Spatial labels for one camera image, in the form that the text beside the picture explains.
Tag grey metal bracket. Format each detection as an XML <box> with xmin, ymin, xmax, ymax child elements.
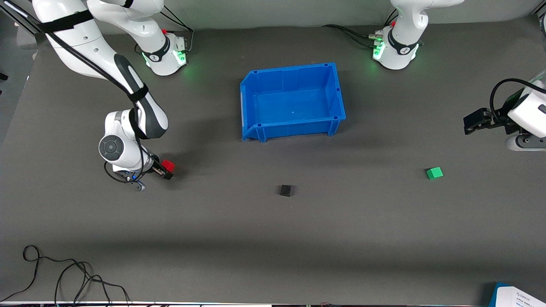
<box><xmin>16</xmin><ymin>28</ymin><xmax>38</xmax><ymax>50</ymax></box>

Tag loose black looped cable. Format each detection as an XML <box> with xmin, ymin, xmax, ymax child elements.
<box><xmin>0</xmin><ymin>245</ymin><xmax>131</xmax><ymax>305</ymax></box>

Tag blue plastic storage bin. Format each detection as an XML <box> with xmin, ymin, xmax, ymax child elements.
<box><xmin>240</xmin><ymin>63</ymin><xmax>346</xmax><ymax>142</ymax></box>

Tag black arm base cables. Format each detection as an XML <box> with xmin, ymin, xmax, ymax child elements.
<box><xmin>322</xmin><ymin>9</ymin><xmax>399</xmax><ymax>48</ymax></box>
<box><xmin>156</xmin><ymin>6</ymin><xmax>195</xmax><ymax>55</ymax></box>

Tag aluminium frame rail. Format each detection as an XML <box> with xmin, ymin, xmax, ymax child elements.
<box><xmin>0</xmin><ymin>0</ymin><xmax>43</xmax><ymax>35</ymax></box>

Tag blue white paper box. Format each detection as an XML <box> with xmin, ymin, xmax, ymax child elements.
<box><xmin>495</xmin><ymin>286</ymin><xmax>546</xmax><ymax>307</ymax></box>

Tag black cable along right arm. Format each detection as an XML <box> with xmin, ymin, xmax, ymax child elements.
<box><xmin>0</xmin><ymin>0</ymin><xmax>156</xmax><ymax>184</ymax></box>

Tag dark grey table mat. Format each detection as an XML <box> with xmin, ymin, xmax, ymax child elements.
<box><xmin>0</xmin><ymin>15</ymin><xmax>546</xmax><ymax>305</ymax></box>

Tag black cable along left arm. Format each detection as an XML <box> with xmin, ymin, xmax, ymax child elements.
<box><xmin>489</xmin><ymin>78</ymin><xmax>546</xmax><ymax>125</ymax></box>

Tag black left arm base cables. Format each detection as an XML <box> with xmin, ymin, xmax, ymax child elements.
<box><xmin>322</xmin><ymin>9</ymin><xmax>399</xmax><ymax>48</ymax></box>

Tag black right arm base cables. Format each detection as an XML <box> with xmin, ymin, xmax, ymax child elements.
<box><xmin>156</xmin><ymin>6</ymin><xmax>195</xmax><ymax>55</ymax></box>

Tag blue box under paper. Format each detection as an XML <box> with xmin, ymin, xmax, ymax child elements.
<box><xmin>488</xmin><ymin>282</ymin><xmax>512</xmax><ymax>307</ymax></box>

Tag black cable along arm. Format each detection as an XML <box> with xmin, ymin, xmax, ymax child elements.
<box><xmin>0</xmin><ymin>0</ymin><xmax>156</xmax><ymax>184</ymax></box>
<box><xmin>489</xmin><ymin>78</ymin><xmax>546</xmax><ymax>125</ymax></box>

